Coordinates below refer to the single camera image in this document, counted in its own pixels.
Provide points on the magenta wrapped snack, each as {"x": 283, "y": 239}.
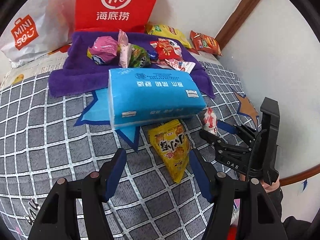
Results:
{"x": 103, "y": 51}

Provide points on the blue tissue pack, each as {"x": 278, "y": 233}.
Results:
{"x": 141, "y": 96}

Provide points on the yellow chips bag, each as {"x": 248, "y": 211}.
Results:
{"x": 168, "y": 32}

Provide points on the green snack packet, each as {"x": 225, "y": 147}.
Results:
{"x": 139, "y": 57}

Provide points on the yellow crisps snack packet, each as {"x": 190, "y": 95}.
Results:
{"x": 173, "y": 146}

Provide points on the white Miniso plastic bag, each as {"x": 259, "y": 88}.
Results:
{"x": 37, "y": 29}

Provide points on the red paper shopping bag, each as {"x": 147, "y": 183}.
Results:
{"x": 112, "y": 15}

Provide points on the orange chips bag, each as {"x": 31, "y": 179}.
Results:
{"x": 205, "y": 43}

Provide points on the red snack packet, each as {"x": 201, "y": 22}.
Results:
{"x": 167, "y": 49}

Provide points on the pink panda snack packet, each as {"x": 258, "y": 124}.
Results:
{"x": 174, "y": 64}

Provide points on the person's hand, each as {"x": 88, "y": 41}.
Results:
{"x": 270, "y": 188}

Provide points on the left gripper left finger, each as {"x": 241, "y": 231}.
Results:
{"x": 98, "y": 188}

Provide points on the pale pink snack packet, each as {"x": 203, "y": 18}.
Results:
{"x": 125, "y": 49}

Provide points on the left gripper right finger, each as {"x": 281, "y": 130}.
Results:
{"x": 218, "y": 188}

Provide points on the purple towel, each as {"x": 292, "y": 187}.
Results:
{"x": 80, "y": 74}

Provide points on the brown wooden door frame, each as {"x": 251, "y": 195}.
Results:
{"x": 235, "y": 21}

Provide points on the white red barcode packet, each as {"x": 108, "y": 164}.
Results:
{"x": 210, "y": 121}

